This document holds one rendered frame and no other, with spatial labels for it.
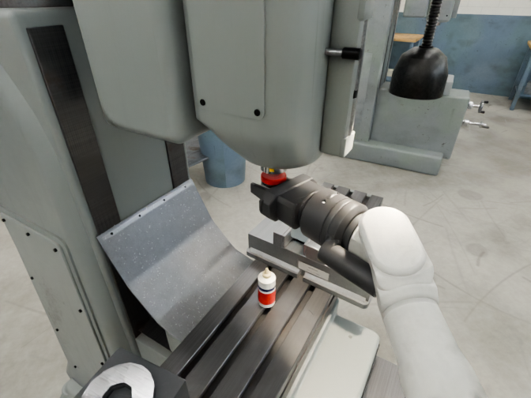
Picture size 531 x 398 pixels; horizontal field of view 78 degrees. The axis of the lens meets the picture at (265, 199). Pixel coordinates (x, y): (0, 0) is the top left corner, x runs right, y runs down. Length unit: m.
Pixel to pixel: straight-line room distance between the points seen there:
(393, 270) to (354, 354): 0.51
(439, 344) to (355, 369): 0.50
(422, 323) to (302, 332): 0.41
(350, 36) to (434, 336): 0.36
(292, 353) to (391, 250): 0.39
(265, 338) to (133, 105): 0.53
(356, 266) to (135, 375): 0.33
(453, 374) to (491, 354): 1.77
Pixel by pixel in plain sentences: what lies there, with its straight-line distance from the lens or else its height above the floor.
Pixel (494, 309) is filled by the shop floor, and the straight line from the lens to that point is 2.39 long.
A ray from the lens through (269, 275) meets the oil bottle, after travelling 0.75.
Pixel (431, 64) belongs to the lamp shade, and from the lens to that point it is 0.51.
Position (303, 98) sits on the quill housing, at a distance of 0.44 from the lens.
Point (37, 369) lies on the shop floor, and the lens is 2.10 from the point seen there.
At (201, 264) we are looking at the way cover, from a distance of 0.96.
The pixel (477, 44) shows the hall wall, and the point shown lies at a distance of 6.99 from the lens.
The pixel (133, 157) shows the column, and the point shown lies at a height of 1.22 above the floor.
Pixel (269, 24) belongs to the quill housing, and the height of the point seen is 1.52.
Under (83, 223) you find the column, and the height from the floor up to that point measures 1.12.
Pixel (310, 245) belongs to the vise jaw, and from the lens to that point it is 0.81.
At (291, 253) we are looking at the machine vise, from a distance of 0.85.
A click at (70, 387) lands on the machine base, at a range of 1.72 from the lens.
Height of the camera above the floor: 1.55
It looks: 33 degrees down
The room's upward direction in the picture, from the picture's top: straight up
